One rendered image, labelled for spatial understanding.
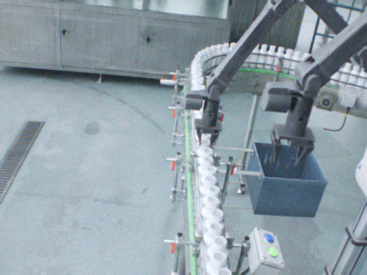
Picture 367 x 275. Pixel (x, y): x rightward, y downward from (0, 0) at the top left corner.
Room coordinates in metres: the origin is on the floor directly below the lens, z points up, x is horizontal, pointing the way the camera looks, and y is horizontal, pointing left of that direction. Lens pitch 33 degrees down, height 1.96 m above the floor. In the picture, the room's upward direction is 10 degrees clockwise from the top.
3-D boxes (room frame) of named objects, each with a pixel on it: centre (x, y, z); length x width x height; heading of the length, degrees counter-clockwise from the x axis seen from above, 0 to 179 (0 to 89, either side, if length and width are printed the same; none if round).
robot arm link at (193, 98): (1.36, 0.08, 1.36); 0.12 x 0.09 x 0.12; 100
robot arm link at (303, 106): (0.95, -0.19, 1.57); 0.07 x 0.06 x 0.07; 100
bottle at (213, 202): (1.02, -0.02, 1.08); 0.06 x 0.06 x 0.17
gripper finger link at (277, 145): (0.94, -0.18, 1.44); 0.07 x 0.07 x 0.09; 9
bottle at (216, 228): (0.90, -0.04, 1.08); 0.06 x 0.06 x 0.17
